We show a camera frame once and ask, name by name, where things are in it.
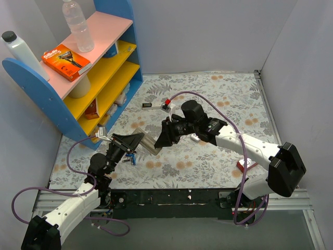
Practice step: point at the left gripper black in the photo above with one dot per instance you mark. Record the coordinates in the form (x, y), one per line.
(120, 144)

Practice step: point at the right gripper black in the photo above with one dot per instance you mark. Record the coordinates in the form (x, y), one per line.
(170, 130)

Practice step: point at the grey beige remote control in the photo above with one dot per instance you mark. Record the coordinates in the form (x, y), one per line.
(148, 142)

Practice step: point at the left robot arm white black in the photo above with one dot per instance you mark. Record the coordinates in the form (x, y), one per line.
(50, 231)

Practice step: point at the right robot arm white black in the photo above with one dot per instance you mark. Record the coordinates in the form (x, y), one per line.
(283, 163)

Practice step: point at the pile of blue batteries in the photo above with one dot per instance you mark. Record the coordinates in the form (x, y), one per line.
(130, 158)

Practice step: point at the white air conditioner remote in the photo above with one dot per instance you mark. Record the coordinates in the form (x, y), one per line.
(195, 138)

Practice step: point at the white slim remote black end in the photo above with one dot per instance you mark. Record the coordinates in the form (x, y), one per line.
(152, 106)

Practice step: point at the yellow sponge pack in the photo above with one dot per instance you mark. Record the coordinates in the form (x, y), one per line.
(103, 122)

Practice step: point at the orange box on shelf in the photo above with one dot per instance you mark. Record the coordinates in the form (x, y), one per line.
(92, 111)

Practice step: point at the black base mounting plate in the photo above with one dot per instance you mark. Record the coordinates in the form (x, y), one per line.
(173, 203)

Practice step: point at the blue pink yellow shelf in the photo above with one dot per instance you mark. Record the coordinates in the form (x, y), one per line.
(115, 66)

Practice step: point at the beige cylinder container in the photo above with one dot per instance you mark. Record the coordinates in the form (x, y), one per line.
(81, 89)

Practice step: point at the floral patterned table mat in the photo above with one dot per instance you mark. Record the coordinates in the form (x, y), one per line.
(191, 164)

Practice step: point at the red silver battery box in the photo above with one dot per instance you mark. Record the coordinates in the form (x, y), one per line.
(250, 164)

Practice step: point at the orange Gillette razor box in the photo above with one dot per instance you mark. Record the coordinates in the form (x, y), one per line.
(66, 62)

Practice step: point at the clear plastic water bottle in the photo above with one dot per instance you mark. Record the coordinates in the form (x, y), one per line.
(78, 25)

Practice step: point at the white bottle black cap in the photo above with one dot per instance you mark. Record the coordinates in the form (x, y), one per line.
(21, 51)

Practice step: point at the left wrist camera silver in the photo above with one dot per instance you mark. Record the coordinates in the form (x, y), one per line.
(102, 134)

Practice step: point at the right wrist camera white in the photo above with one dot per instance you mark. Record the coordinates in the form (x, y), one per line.
(171, 111)

